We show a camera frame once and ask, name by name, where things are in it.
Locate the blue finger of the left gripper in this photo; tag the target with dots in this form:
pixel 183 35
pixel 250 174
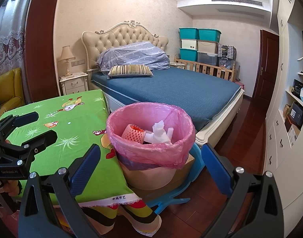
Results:
pixel 9 123
pixel 40 142

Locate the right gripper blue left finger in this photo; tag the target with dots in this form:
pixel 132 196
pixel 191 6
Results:
pixel 49 207

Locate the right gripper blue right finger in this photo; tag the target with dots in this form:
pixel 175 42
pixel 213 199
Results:
pixel 264 217

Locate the red pink foam fruit net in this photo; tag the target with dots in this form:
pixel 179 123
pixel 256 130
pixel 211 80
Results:
pixel 134 133

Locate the white tissue bundle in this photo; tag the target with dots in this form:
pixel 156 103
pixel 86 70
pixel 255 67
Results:
pixel 159 134

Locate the pink lined trash bin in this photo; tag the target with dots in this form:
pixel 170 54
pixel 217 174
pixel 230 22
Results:
pixel 151 166

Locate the person's left hand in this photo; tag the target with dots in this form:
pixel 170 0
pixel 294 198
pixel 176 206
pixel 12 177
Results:
pixel 11 187

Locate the yellow leather armchair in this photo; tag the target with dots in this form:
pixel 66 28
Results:
pixel 11 91

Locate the green cartoon tablecloth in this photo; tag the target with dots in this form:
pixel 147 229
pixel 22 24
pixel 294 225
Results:
pixel 79 121

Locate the white built-in cabinet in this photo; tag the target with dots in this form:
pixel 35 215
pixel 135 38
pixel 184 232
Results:
pixel 284 149

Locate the cream bedside table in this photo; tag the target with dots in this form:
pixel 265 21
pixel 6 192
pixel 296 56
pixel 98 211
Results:
pixel 74 83

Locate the blue plastic stool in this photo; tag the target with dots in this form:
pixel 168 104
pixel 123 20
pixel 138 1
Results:
pixel 167 195

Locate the beige table lamp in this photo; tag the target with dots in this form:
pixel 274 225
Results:
pixel 64 61

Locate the cardboard box under bin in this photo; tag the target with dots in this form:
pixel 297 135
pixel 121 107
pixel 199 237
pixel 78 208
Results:
pixel 177 180

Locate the patterned lace curtain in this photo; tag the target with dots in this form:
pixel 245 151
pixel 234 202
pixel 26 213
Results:
pixel 13 16

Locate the black safe on shelf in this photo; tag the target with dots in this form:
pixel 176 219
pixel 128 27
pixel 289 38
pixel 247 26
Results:
pixel 296 114

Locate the beige tufted headboard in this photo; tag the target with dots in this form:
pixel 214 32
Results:
pixel 124 33

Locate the striped gold pillow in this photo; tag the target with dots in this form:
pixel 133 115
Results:
pixel 130 70

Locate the blue mattress bed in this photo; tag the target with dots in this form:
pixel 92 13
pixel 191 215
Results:
pixel 211 102

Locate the grey clear storage bin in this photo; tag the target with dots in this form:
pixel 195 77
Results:
pixel 207 58

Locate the houndstooth bag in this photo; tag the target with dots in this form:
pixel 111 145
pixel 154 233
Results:
pixel 227 51

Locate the teal storage bin lower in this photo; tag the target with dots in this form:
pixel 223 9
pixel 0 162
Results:
pixel 188 54

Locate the teal storage bin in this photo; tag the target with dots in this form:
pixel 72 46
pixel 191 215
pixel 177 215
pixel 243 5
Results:
pixel 209 34
pixel 188 54
pixel 189 33

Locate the dark wood room door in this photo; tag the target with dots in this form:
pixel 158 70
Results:
pixel 267 69

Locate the beige storage bin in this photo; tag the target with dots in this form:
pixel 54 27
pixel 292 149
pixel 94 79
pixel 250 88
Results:
pixel 210 47

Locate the white storage bin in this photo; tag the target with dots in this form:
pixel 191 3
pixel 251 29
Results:
pixel 189 44

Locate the teal storage bin top left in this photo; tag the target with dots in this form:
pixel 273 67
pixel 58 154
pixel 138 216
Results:
pixel 189 33

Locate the teal storage bin top right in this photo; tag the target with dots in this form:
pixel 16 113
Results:
pixel 209 34

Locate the ceiling air vent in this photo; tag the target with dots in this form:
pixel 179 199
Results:
pixel 251 2

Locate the dark wood door frame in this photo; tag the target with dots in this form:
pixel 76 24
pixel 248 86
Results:
pixel 40 68

